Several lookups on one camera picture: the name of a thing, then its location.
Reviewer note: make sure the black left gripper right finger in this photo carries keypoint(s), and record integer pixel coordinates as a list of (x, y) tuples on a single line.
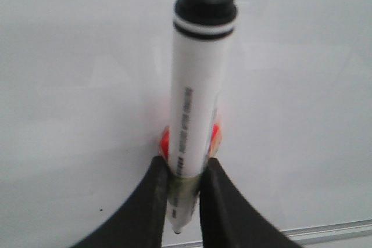
[(228, 219)]

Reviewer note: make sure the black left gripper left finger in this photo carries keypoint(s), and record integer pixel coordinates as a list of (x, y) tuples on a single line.
[(139, 221)]

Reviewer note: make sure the red magnet taped to marker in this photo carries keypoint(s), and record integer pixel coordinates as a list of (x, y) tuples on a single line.
[(215, 142)]

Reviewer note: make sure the white whiteboard marker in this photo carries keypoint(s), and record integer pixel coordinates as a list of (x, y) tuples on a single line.
[(202, 30)]

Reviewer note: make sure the white whiteboard with aluminium frame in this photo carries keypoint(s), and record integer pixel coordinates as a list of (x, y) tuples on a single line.
[(85, 87)]

